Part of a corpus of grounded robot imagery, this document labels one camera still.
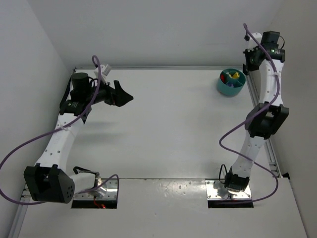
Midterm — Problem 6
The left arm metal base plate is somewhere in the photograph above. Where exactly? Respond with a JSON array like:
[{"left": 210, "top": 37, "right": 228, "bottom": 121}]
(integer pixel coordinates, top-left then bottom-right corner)
[{"left": 73, "top": 177, "right": 118, "bottom": 202}]

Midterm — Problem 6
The teal divided round container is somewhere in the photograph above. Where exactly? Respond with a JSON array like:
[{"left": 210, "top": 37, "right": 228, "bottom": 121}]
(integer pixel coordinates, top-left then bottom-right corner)
[{"left": 216, "top": 68, "right": 246, "bottom": 97}]

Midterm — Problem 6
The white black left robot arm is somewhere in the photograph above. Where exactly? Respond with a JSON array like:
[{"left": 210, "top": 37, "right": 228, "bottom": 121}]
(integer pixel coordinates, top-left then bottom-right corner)
[{"left": 24, "top": 72, "right": 134, "bottom": 203}]

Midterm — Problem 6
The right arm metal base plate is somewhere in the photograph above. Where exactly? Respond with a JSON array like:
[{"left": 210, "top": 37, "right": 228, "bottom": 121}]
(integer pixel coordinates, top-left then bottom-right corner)
[{"left": 205, "top": 179, "right": 252, "bottom": 201}]

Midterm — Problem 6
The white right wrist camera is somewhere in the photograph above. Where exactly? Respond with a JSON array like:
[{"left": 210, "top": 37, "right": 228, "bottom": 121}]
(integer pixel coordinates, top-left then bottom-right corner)
[{"left": 246, "top": 32, "right": 262, "bottom": 49}]

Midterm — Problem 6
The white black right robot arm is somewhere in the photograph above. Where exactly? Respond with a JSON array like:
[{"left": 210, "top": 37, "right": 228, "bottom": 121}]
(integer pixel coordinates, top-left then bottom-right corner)
[{"left": 224, "top": 31, "right": 289, "bottom": 192}]

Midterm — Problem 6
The yellow lego brick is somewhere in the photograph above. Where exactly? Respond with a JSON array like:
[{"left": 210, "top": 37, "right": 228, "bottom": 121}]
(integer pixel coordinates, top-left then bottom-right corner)
[{"left": 228, "top": 70, "right": 240, "bottom": 79}]

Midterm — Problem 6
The left arm base cable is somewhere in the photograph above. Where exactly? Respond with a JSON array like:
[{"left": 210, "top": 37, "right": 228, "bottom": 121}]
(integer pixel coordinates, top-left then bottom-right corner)
[{"left": 72, "top": 166, "right": 101, "bottom": 184}]

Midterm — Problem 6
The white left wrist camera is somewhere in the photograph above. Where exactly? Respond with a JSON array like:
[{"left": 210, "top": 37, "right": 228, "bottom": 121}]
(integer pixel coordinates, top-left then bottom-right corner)
[{"left": 94, "top": 64, "right": 111, "bottom": 84}]

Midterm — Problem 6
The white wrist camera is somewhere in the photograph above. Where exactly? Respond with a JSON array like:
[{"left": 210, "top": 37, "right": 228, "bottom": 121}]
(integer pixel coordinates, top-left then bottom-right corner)
[
  {"left": 246, "top": 32, "right": 262, "bottom": 49},
  {"left": 94, "top": 64, "right": 111, "bottom": 84}
]

